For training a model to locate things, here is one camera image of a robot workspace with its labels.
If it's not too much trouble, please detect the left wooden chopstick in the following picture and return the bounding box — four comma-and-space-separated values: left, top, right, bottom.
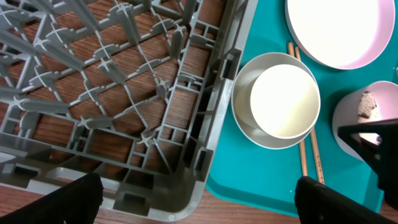
287, 42, 308, 176

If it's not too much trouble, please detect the right wooden chopstick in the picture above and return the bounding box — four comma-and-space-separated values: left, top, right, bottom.
294, 46, 326, 185

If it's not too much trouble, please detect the large white round plate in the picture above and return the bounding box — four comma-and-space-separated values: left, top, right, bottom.
284, 0, 396, 70

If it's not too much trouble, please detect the wooden chopstick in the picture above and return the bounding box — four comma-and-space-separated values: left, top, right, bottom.
294, 46, 326, 185
287, 42, 308, 176

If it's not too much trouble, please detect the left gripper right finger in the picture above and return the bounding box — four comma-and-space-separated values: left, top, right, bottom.
294, 176, 396, 224

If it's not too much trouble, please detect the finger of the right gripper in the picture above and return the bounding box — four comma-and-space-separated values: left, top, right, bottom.
338, 119, 397, 209

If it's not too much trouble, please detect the teal plastic serving tray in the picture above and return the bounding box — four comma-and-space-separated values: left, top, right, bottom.
206, 0, 397, 216

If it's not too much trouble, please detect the grey plastic dish rack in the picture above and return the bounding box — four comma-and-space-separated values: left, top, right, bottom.
1, 1, 259, 222

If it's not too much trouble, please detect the white paper cup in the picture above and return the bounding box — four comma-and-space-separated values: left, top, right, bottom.
234, 64, 320, 139

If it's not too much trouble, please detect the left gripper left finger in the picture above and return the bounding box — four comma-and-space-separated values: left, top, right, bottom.
1, 173, 103, 224

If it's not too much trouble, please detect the brown food chunk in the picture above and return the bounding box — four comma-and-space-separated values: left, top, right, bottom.
358, 91, 381, 123

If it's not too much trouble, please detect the grey shallow bowl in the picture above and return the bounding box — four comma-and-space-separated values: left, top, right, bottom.
231, 52, 318, 149

